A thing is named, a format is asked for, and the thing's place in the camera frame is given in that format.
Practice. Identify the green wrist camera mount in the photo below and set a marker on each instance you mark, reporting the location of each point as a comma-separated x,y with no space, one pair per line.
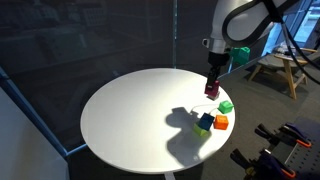
240,55

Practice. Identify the purple clamp upper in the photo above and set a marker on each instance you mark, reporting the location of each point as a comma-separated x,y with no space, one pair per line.
287,132

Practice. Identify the orange block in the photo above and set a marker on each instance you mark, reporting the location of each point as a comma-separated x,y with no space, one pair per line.
221,122

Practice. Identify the wooden chair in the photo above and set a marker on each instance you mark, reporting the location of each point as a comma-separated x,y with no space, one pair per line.
272,63

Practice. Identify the round white table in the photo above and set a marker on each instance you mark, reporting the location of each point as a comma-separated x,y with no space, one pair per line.
142,122

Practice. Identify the purple clamp lower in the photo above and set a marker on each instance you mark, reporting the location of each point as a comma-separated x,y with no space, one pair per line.
266,167

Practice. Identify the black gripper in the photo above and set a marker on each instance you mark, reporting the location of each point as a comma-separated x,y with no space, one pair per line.
216,61

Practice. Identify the purple clamp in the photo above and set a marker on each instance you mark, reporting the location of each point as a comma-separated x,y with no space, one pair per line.
266,167
287,132

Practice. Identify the blue block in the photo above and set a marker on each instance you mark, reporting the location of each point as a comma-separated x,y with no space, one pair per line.
206,121

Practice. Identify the green block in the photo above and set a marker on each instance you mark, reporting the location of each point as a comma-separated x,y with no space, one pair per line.
225,107

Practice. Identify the yellow-green block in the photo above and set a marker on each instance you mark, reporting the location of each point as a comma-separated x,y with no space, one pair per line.
199,131

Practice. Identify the pink block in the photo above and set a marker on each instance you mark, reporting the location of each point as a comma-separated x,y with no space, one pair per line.
212,88

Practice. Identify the perforated metal plate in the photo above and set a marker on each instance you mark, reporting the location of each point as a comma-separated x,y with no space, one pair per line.
306,161

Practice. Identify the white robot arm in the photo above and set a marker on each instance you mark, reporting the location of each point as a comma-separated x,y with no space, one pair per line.
239,23

